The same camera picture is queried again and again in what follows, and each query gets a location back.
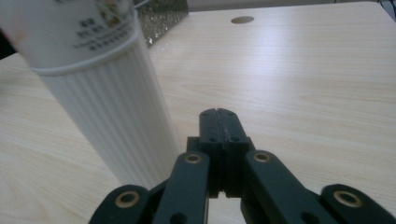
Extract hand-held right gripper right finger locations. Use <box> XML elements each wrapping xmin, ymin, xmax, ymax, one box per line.
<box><xmin>219</xmin><ymin>107</ymin><xmax>255</xmax><ymax>198</ymax></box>

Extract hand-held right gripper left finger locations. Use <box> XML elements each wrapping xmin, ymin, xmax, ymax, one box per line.
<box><xmin>187</xmin><ymin>107</ymin><xmax>223</xmax><ymax>199</ymax></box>

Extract white tube with ribbed cap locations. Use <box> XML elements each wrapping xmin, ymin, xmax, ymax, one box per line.
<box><xmin>0</xmin><ymin>0</ymin><xmax>181</xmax><ymax>190</ymax></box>

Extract round table cable hole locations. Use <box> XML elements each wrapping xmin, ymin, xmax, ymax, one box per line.
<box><xmin>230</xmin><ymin>15</ymin><xmax>255</xmax><ymax>25</ymax></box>

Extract black cables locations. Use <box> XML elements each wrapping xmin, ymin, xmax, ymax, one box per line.
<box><xmin>376</xmin><ymin>0</ymin><xmax>396</xmax><ymax>21</ymax></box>

